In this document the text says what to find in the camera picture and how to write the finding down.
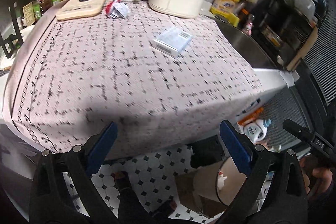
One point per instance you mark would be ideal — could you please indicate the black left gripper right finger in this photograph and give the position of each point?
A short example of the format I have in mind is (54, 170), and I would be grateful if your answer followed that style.
(238, 146)

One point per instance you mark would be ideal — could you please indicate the cream kitchen scale board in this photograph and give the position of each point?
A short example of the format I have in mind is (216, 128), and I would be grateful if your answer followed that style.
(75, 9)

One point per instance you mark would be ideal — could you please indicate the white red wrapper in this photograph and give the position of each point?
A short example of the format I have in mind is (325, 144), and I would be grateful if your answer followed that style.
(117, 10)

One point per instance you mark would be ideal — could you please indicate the white detergent bottle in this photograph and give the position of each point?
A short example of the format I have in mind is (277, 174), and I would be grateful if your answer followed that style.
(256, 131)

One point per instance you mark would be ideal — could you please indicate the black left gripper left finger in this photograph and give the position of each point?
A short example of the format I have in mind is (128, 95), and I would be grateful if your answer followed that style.
(97, 148)

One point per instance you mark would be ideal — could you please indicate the grey barcode cardboard box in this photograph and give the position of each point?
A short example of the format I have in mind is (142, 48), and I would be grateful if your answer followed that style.
(172, 41)

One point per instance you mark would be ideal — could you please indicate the brown cardboard trash bin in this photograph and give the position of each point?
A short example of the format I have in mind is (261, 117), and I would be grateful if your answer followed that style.
(209, 190)

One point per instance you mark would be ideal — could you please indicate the steel kitchen sink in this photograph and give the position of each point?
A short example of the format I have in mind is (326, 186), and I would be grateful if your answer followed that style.
(246, 46)

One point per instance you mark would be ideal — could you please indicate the black dish rack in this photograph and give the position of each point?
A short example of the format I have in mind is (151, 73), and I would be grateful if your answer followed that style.
(289, 30)

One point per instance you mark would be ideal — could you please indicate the person's right hand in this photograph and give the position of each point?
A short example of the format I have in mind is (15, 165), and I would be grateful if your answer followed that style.
(317, 179)

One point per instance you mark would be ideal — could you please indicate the yellow sponge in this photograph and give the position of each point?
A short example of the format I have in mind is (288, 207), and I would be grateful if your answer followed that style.
(233, 19)

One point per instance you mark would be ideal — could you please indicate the small pink bottle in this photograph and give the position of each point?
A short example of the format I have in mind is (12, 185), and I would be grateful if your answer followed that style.
(247, 29)

